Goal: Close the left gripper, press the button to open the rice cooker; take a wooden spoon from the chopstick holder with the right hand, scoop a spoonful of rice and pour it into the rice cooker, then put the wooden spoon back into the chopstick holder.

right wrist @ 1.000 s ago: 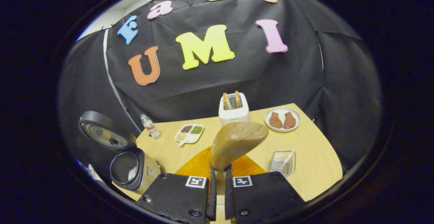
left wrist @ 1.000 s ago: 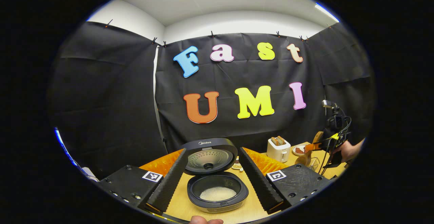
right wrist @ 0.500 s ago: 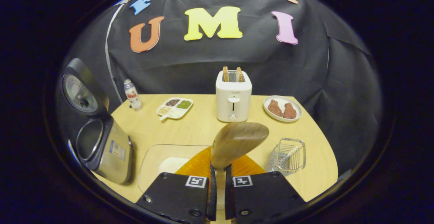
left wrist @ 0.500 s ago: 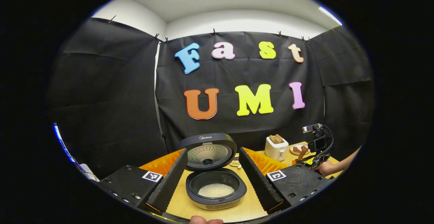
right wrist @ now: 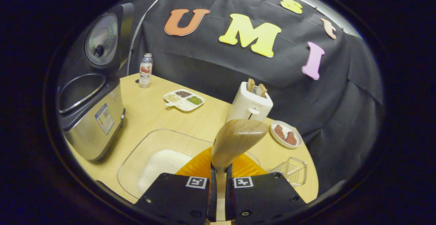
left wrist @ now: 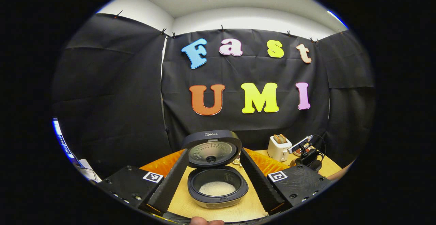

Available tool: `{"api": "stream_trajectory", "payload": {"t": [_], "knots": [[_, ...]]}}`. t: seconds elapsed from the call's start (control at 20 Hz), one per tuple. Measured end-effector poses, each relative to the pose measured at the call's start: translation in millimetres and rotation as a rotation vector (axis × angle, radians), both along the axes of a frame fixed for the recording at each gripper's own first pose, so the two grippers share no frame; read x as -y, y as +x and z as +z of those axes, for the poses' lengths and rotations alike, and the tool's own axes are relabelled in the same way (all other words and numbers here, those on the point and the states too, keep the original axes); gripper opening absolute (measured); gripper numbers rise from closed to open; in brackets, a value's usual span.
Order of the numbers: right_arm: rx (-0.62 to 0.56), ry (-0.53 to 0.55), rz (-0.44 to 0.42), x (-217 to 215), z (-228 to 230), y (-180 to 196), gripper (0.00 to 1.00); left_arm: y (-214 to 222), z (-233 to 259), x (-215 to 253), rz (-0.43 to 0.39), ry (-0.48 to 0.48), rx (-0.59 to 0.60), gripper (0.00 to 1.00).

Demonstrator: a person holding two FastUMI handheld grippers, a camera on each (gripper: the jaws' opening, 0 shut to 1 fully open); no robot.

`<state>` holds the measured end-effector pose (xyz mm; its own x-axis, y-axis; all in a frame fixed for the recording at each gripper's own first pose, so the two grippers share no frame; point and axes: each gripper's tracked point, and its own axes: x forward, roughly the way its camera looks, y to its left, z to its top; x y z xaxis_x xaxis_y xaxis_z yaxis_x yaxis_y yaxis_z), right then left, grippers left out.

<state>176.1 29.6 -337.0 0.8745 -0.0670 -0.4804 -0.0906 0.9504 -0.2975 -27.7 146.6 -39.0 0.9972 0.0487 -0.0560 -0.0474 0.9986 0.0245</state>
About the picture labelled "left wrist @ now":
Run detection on black backdrop cloth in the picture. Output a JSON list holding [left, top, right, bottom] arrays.
[[52, 13, 376, 178]]

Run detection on white rice heap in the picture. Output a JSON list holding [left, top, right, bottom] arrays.
[[199, 181, 236, 197]]

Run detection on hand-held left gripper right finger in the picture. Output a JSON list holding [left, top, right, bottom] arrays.
[[239, 147, 332, 216]]

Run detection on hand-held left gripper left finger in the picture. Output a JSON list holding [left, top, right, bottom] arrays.
[[97, 148, 189, 214]]

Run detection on dark grey rice cooker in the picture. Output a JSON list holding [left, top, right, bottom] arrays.
[[182, 130, 249, 209]]

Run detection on ceiling light panel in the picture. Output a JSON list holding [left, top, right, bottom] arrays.
[[327, 10, 348, 30]]

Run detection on white toaster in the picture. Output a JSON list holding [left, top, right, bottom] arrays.
[[267, 134, 292, 162]]

